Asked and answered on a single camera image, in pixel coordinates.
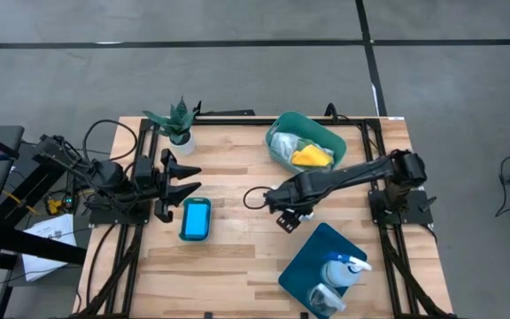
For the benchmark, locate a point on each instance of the black bar bracket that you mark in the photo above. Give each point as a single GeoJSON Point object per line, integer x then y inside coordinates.
{"type": "Point", "coordinates": [228, 113]}

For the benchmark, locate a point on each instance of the small green plastic tray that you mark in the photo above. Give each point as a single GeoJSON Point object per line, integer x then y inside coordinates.
{"type": "Point", "coordinates": [181, 221]}

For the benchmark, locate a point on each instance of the white paper sheet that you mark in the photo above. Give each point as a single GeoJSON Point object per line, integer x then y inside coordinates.
{"type": "Point", "coordinates": [47, 266]}

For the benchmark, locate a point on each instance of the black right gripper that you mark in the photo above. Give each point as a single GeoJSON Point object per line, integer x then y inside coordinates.
{"type": "Point", "coordinates": [290, 219]}

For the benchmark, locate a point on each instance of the dark blue plastic bin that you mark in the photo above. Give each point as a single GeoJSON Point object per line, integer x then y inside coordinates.
{"type": "Point", "coordinates": [303, 266]}

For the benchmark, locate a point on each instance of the yellow power connector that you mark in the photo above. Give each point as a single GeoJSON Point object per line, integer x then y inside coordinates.
{"type": "Point", "coordinates": [54, 206]}

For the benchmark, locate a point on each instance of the blue spray bottle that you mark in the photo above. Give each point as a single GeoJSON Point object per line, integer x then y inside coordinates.
{"type": "Point", "coordinates": [341, 272]}

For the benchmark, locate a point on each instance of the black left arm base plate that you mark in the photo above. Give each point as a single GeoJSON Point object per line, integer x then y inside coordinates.
{"type": "Point", "coordinates": [104, 218]}

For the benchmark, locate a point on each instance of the large green plastic basket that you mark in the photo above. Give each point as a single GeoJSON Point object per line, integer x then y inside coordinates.
{"type": "Point", "coordinates": [299, 122]}

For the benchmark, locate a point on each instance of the white cloth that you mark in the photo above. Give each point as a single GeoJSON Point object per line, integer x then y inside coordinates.
{"type": "Point", "coordinates": [283, 146]}

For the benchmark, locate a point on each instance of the yellow cloth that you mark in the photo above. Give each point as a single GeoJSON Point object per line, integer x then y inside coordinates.
{"type": "Point", "coordinates": [310, 157]}

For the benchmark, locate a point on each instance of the snake plant in white pot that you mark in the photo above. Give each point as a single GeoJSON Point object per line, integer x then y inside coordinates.
{"type": "Point", "coordinates": [183, 144]}

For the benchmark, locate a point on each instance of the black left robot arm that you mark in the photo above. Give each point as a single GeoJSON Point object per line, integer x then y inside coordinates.
{"type": "Point", "coordinates": [104, 175]}

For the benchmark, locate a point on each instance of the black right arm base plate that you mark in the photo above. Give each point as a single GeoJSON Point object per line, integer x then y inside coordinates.
{"type": "Point", "coordinates": [414, 215]}

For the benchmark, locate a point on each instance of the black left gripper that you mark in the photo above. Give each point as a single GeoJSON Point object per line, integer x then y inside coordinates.
{"type": "Point", "coordinates": [149, 177]}

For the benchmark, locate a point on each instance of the clear plastic cup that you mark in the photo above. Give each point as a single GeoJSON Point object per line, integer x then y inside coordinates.
{"type": "Point", "coordinates": [326, 301]}

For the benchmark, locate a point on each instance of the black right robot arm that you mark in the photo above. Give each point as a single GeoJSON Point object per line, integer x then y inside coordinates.
{"type": "Point", "coordinates": [348, 175]}

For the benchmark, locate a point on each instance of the black arched clamp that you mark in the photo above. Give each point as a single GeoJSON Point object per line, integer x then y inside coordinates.
{"type": "Point", "coordinates": [198, 111]}
{"type": "Point", "coordinates": [329, 111]}

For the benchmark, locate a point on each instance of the blue sponge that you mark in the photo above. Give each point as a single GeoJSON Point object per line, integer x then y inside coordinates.
{"type": "Point", "coordinates": [196, 219]}

